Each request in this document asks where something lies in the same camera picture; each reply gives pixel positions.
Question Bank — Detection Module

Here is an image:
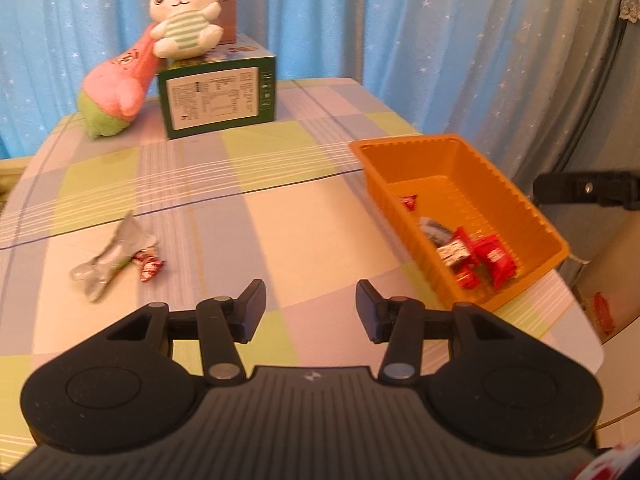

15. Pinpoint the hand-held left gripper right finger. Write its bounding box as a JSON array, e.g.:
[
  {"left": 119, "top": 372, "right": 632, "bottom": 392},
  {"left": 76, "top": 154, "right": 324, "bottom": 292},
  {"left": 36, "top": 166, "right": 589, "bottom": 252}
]
[{"left": 355, "top": 280, "right": 516, "bottom": 388}]

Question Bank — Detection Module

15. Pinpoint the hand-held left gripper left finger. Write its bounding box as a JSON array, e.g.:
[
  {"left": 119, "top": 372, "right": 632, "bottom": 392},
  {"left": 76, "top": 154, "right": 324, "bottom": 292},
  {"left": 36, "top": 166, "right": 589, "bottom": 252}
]
[{"left": 107, "top": 278, "right": 267, "bottom": 388}]

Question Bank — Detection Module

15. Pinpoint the clear packet of dark seaweed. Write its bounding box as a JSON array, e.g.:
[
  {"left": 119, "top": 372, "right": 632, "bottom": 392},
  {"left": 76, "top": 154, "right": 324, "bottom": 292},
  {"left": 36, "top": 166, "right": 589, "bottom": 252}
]
[{"left": 419, "top": 217, "right": 453, "bottom": 246}]

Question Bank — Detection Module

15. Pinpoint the red packet with beige print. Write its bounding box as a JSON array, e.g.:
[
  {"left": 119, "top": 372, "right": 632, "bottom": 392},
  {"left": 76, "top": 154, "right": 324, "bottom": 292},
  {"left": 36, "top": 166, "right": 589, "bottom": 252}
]
[{"left": 436, "top": 227, "right": 473, "bottom": 267}]

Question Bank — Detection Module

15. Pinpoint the red packet with white label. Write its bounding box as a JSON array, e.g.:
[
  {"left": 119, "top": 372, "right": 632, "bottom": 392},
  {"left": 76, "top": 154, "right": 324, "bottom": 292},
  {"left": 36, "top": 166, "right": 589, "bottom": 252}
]
[{"left": 472, "top": 235, "right": 517, "bottom": 288}]

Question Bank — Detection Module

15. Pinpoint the orange plastic basket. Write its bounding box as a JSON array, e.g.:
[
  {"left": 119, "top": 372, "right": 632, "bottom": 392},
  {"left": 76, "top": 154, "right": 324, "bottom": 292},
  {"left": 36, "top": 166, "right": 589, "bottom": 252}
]
[{"left": 349, "top": 133, "right": 571, "bottom": 313}]

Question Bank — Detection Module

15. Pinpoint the small red white candy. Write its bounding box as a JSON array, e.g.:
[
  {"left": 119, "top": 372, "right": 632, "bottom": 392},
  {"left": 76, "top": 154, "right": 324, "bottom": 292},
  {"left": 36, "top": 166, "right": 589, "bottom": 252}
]
[{"left": 132, "top": 247, "right": 166, "bottom": 285}]

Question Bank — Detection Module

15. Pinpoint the plaid tablecloth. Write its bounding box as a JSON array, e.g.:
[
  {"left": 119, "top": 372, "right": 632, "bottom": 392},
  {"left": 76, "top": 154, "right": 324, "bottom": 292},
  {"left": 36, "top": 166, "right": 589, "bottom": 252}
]
[{"left": 0, "top": 77, "right": 606, "bottom": 480}]

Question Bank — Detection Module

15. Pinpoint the silver foil snack packet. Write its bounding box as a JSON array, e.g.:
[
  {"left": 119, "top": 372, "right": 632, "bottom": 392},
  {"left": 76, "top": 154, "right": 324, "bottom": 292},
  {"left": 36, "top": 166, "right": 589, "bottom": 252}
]
[{"left": 70, "top": 210, "right": 160, "bottom": 303}]

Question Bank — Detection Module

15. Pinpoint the green box with white label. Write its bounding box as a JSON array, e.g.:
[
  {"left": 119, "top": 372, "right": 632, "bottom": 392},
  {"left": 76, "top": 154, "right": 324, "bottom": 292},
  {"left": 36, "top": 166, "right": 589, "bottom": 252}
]
[{"left": 156, "top": 34, "right": 277, "bottom": 140}]

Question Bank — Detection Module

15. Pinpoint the red sticker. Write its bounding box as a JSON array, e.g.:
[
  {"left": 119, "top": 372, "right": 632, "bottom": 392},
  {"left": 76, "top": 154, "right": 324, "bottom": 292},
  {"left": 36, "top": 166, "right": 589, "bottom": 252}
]
[{"left": 593, "top": 291, "right": 617, "bottom": 335}]

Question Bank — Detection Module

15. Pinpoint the pink and green plush toy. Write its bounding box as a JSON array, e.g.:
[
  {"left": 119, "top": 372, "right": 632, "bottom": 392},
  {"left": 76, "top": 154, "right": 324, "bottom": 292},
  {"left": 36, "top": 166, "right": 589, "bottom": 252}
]
[{"left": 77, "top": 22, "right": 173, "bottom": 139}]

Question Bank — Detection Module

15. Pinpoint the white bear plush toy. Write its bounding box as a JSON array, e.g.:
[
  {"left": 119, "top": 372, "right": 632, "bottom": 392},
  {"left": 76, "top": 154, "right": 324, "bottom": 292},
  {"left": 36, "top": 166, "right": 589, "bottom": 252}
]
[{"left": 149, "top": 0, "right": 224, "bottom": 59}]

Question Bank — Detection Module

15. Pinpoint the blue star curtain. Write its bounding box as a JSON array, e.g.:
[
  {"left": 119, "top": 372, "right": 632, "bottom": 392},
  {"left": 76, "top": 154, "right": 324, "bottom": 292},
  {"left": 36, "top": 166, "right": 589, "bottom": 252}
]
[{"left": 0, "top": 0, "right": 591, "bottom": 161}]

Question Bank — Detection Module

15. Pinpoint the brown cardboard box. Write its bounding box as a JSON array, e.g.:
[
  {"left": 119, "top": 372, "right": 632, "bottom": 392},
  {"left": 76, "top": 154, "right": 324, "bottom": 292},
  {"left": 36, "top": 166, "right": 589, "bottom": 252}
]
[{"left": 168, "top": 0, "right": 240, "bottom": 45}]

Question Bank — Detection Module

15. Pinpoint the red white cloth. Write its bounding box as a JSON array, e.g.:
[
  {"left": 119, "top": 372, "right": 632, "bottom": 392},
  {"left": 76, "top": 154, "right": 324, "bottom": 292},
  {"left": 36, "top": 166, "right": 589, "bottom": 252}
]
[{"left": 570, "top": 442, "right": 640, "bottom": 480}]

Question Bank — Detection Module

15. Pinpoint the grey curtain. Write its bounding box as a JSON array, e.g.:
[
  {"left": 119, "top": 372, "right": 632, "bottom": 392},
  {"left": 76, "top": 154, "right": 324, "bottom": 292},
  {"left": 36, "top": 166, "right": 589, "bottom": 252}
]
[{"left": 510, "top": 0, "right": 640, "bottom": 261}]

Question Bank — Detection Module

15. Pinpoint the black metal bracket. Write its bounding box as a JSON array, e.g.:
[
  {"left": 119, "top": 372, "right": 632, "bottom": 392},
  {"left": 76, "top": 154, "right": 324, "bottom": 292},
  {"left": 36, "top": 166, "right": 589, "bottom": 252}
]
[{"left": 532, "top": 170, "right": 640, "bottom": 207}]

